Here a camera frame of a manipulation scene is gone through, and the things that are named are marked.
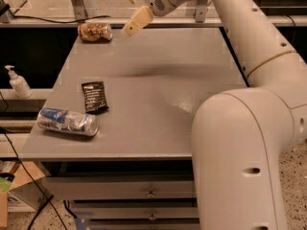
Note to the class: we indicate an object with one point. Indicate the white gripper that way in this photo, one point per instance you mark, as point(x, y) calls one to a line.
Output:
point(155, 1)

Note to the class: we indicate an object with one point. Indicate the orange soda can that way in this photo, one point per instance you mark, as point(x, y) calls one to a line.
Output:
point(94, 32)

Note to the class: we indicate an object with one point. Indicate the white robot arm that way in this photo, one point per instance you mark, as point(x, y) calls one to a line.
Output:
point(238, 135)

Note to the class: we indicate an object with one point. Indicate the blue silver redbull can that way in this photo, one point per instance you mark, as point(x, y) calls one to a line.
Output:
point(66, 121)

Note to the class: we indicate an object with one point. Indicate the grey drawer cabinet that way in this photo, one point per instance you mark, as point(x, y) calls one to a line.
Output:
point(155, 81)

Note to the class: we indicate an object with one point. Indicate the black snack packet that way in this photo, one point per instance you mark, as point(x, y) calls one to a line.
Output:
point(94, 97)

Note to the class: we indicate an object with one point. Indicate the white pump dispenser bottle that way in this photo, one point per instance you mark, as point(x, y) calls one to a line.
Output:
point(18, 83)

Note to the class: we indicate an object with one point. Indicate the top grey drawer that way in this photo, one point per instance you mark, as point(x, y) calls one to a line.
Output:
point(145, 186)

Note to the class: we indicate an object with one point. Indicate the grey drawer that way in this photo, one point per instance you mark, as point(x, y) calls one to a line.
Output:
point(183, 208)
point(145, 186)
point(145, 224)

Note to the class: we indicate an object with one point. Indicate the cardboard box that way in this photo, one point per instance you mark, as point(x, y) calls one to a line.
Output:
point(26, 194)

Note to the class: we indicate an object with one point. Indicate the middle grey drawer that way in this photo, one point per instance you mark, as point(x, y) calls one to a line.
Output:
point(183, 208)

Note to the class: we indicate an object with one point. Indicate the bottom grey drawer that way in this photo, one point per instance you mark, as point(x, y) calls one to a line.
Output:
point(145, 224)

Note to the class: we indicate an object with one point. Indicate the green object on box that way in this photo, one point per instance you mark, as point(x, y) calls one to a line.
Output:
point(6, 180)

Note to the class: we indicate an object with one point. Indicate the grey metal bracket right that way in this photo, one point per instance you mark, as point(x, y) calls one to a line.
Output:
point(201, 10)

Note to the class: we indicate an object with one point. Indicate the grey metal bracket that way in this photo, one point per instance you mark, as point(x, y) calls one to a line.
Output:
point(84, 9)
point(201, 10)

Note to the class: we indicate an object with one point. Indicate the grey metal bracket left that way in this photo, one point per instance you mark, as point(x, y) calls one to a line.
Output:
point(84, 9)

